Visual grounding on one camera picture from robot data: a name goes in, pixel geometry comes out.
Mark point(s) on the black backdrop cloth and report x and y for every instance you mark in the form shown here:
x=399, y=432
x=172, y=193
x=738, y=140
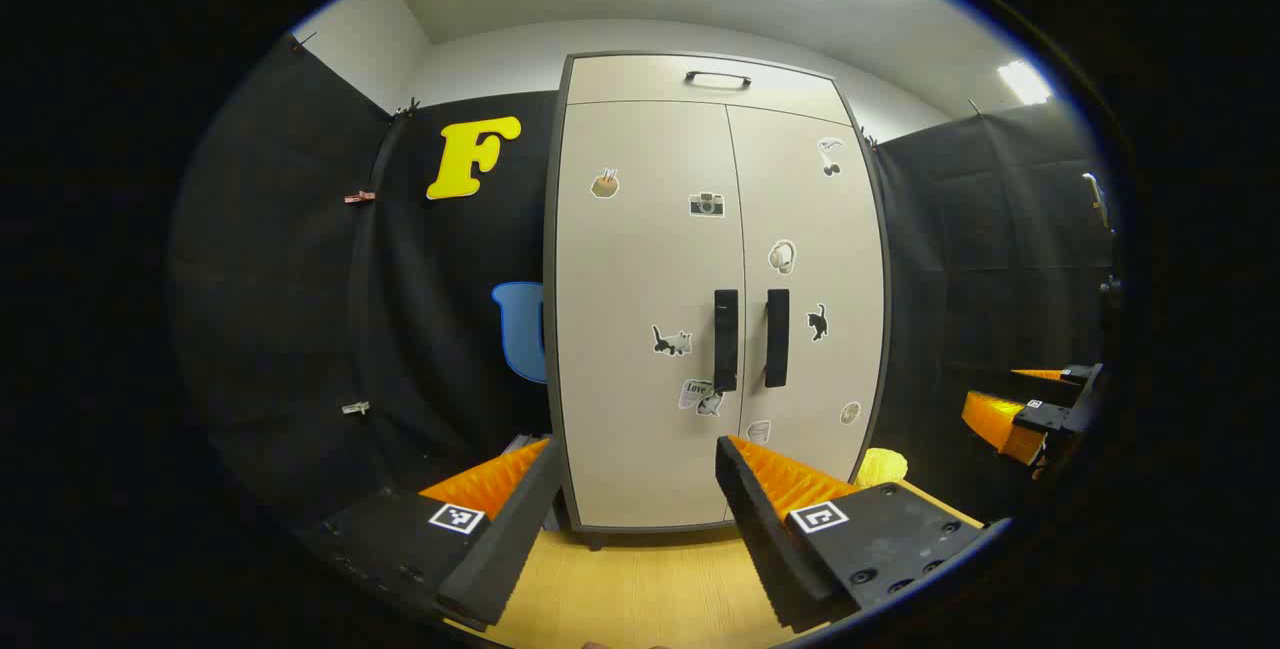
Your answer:
x=280, y=279

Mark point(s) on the small ceiling light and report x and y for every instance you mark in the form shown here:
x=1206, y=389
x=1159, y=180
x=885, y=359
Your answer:
x=1025, y=82

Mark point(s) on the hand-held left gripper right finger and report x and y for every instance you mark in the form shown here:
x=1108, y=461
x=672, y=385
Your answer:
x=765, y=539

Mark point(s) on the yellow ribbed ball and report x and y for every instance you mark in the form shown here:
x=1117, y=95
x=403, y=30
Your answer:
x=882, y=467

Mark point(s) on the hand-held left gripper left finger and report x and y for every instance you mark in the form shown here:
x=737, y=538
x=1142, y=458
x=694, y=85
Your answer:
x=505, y=549

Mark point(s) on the white cloth clip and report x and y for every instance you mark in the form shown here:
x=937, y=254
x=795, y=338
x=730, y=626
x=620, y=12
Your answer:
x=355, y=408

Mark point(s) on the beige double-door shoe cabinet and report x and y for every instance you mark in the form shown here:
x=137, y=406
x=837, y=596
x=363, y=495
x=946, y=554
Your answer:
x=640, y=79

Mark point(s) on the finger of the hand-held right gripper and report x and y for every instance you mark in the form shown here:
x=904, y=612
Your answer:
x=1075, y=374
x=1000, y=424

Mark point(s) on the beige cabinet door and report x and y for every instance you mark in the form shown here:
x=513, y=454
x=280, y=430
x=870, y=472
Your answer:
x=810, y=229
x=640, y=269

